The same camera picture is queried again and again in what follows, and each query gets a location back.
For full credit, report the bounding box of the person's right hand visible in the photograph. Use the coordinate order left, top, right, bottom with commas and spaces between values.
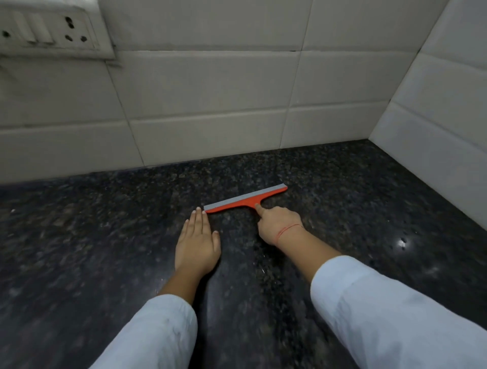
254, 203, 304, 248

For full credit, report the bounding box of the person's left hand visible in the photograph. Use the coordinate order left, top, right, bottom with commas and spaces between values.
174, 208, 222, 278

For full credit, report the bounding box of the orange squeegee with grey blade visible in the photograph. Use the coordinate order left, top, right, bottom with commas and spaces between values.
203, 183, 288, 213

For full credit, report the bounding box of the person's right forearm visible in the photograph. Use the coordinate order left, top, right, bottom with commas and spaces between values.
275, 227, 487, 369

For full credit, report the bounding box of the person's left forearm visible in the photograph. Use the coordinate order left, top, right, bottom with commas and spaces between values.
88, 266, 206, 369

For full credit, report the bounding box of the red thread wrist band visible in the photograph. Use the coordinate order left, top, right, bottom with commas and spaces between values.
275, 224, 305, 245

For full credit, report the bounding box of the white wall switch socket plate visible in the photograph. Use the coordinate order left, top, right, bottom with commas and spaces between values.
0, 5, 116, 60

